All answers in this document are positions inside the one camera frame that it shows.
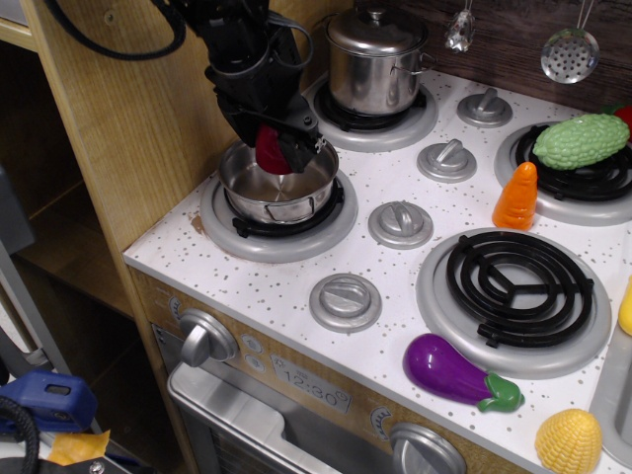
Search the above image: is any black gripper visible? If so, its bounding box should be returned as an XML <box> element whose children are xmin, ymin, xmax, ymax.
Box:
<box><xmin>205</xmin><ymin>48</ymin><xmax>327</xmax><ymax>173</ymax></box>

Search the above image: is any red toy sweet potato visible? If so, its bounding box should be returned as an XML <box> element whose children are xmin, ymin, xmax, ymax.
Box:
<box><xmin>255</xmin><ymin>123</ymin><xmax>292</xmax><ymax>175</ymax></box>

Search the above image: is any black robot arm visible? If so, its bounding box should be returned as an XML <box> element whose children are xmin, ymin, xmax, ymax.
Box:
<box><xmin>155</xmin><ymin>1</ymin><xmax>324</xmax><ymax>174</ymax></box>

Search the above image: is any small steel pan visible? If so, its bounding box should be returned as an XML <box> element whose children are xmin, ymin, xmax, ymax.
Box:
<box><xmin>218</xmin><ymin>141</ymin><xmax>339</xmax><ymax>225</ymax></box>

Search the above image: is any grey stove knob middle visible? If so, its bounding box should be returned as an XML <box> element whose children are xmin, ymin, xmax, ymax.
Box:
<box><xmin>367</xmin><ymin>201</ymin><xmax>434</xmax><ymax>250</ymax></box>

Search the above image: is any grey stove knob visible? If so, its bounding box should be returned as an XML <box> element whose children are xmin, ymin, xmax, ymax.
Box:
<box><xmin>367</xmin><ymin>201</ymin><xmax>434</xmax><ymax>250</ymax></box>
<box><xmin>457</xmin><ymin>88</ymin><xmax>514</xmax><ymax>128</ymax></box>
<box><xmin>309</xmin><ymin>274</ymin><xmax>382</xmax><ymax>334</ymax></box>
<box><xmin>417</xmin><ymin>139</ymin><xmax>477</xmax><ymax>184</ymax></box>

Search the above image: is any grey stove knob upper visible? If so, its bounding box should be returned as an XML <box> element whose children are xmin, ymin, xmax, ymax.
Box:
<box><xmin>417</xmin><ymin>139</ymin><xmax>477</xmax><ymax>184</ymax></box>

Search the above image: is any grey stove knob front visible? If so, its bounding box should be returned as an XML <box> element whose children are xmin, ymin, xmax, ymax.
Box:
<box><xmin>309</xmin><ymin>274</ymin><xmax>382</xmax><ymax>334</ymax></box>

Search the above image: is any grey stove knob back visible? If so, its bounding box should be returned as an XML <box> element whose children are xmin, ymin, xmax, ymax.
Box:
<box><xmin>457</xmin><ymin>88</ymin><xmax>514</xmax><ymax>128</ymax></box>

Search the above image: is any back left burner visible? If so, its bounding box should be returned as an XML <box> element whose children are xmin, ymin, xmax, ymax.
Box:
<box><xmin>305</xmin><ymin>74</ymin><xmax>438</xmax><ymax>153</ymax></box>

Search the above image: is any burner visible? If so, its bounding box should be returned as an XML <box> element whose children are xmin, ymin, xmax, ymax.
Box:
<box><xmin>494</xmin><ymin>122</ymin><xmax>631</xmax><ymax>226</ymax></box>
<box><xmin>199</xmin><ymin>172</ymin><xmax>358</xmax><ymax>264</ymax></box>
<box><xmin>415</xmin><ymin>228</ymin><xmax>612</xmax><ymax>379</ymax></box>
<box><xmin>305</xmin><ymin>74</ymin><xmax>438</xmax><ymax>153</ymax></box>

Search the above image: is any front left burner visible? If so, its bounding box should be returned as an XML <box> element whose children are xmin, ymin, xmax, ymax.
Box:
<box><xmin>199</xmin><ymin>172</ymin><xmax>358</xmax><ymax>264</ymax></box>

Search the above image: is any steel pot with lid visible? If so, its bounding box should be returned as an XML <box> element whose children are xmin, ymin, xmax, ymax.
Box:
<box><xmin>325</xmin><ymin>5</ymin><xmax>432</xmax><ymax>116</ymax></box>

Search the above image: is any hanging clear utensil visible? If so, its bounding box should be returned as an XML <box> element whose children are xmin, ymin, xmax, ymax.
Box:
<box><xmin>444</xmin><ymin>0</ymin><xmax>475</xmax><ymax>53</ymax></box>

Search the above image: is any left oven dial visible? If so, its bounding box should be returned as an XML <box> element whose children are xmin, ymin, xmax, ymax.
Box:
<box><xmin>179</xmin><ymin>308</ymin><xmax>239</xmax><ymax>367</ymax></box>

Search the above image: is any oven dial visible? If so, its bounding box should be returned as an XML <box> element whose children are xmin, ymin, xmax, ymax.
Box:
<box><xmin>179</xmin><ymin>308</ymin><xmax>239</xmax><ymax>367</ymax></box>
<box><xmin>390</xmin><ymin>423</ymin><xmax>467</xmax><ymax>474</ymax></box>

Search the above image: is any orange toy carrot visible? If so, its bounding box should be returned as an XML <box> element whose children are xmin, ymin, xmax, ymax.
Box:
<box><xmin>492</xmin><ymin>162</ymin><xmax>538</xmax><ymax>231</ymax></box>

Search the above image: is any oven clock display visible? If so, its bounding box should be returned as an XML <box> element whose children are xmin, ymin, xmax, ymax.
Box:
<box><xmin>271</xmin><ymin>355</ymin><xmax>353</xmax><ymax>415</ymax></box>

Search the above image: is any purple toy eggplant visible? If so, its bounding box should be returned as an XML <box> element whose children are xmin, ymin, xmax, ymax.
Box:
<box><xmin>403</xmin><ymin>334</ymin><xmax>525</xmax><ymax>413</ymax></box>

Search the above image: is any green toy bitter gourd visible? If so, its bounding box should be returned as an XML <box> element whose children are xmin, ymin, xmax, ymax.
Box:
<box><xmin>532</xmin><ymin>114</ymin><xmax>630</xmax><ymax>171</ymax></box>

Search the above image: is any hanging slotted spoon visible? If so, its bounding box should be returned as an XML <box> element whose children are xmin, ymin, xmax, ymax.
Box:
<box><xmin>540</xmin><ymin>1</ymin><xmax>600</xmax><ymax>85</ymax></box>

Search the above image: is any front right burner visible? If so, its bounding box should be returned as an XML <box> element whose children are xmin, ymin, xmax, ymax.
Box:
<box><xmin>415</xmin><ymin>228</ymin><xmax>612</xmax><ymax>379</ymax></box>

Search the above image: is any back right burner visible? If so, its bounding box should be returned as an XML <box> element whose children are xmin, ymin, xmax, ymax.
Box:
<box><xmin>494</xmin><ymin>122</ymin><xmax>631</xmax><ymax>226</ymax></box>

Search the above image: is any blue clamp tool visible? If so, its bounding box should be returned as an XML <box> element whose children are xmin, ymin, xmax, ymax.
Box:
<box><xmin>1</xmin><ymin>370</ymin><xmax>98</xmax><ymax>433</ymax></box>

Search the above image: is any right oven dial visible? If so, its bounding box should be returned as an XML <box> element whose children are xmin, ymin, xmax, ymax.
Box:
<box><xmin>390</xmin><ymin>423</ymin><xmax>467</xmax><ymax>474</ymax></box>

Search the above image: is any red toy tomato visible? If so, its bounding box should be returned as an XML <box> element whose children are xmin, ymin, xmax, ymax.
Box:
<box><xmin>597</xmin><ymin>105</ymin><xmax>631</xmax><ymax>149</ymax></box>

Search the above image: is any yellow tape piece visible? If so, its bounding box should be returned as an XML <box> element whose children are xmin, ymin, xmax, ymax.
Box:
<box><xmin>47</xmin><ymin>431</ymin><xmax>111</xmax><ymax>466</ymax></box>

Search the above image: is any yellow toy at right edge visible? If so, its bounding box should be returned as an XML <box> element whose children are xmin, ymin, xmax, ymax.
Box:
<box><xmin>617</xmin><ymin>277</ymin><xmax>632</xmax><ymax>336</ymax></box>

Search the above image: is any yellow toy corn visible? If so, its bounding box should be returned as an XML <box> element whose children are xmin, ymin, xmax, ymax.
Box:
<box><xmin>534</xmin><ymin>409</ymin><xmax>602</xmax><ymax>474</ymax></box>

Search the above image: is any black braided cable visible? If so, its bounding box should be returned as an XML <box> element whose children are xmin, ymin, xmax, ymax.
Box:
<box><xmin>43</xmin><ymin>0</ymin><xmax>188</xmax><ymax>61</ymax></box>

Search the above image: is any grey oven door handle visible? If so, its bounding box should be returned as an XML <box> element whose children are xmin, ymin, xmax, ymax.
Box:
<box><xmin>168</xmin><ymin>363</ymin><xmax>320</xmax><ymax>473</ymax></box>

